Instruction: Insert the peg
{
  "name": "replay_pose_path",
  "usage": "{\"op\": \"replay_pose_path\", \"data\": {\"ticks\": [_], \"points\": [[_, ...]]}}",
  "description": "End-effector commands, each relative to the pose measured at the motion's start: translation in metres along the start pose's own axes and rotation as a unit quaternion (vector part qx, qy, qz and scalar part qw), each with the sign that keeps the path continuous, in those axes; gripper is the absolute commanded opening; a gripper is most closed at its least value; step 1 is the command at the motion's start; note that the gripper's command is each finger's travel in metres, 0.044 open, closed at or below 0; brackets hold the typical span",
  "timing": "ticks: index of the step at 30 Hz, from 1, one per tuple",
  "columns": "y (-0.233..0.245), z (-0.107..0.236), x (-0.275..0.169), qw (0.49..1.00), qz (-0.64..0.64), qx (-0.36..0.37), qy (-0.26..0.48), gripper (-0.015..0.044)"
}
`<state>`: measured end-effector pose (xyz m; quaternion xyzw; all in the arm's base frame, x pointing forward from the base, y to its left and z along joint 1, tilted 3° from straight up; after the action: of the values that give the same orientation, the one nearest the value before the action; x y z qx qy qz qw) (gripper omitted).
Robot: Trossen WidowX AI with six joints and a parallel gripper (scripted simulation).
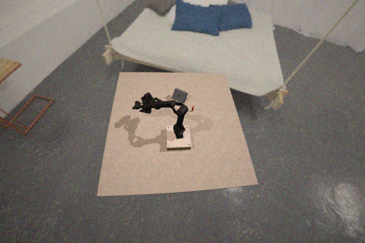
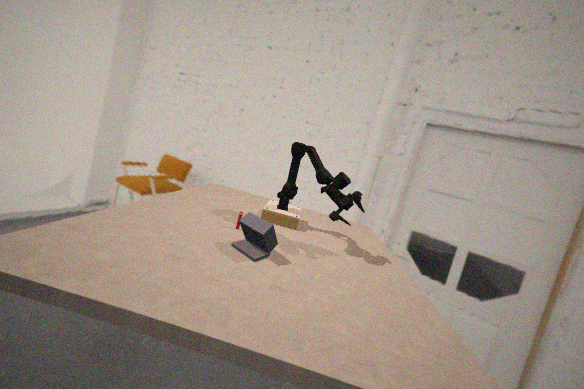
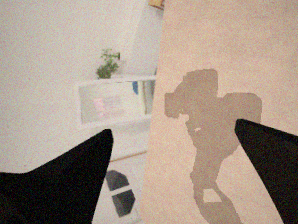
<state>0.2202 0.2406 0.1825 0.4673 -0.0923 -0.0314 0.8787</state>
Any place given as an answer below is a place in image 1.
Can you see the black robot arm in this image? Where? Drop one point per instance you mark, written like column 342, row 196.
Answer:
column 157, row 104

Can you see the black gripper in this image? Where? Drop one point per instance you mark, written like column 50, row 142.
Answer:
column 144, row 107

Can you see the grey sloped panel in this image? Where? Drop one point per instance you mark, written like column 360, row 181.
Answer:
column 179, row 95

